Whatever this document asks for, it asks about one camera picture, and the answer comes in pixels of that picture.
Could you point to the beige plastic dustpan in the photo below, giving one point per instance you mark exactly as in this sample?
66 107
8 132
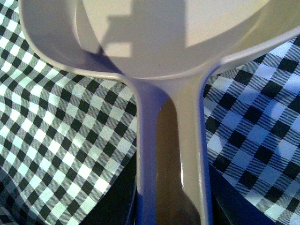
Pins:
164 51

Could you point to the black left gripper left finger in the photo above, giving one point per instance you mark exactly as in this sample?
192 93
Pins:
118 205

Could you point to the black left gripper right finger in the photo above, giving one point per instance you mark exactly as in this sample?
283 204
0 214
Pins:
229 207

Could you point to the black white gingham bedsheet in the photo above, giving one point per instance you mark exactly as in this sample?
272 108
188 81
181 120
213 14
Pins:
65 138

